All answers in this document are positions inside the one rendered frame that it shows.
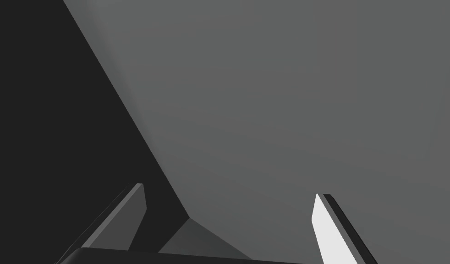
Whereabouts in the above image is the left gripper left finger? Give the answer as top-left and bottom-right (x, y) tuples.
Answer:
(57, 183), (148, 261)

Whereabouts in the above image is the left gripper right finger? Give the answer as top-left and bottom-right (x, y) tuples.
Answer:
(311, 192), (379, 264)

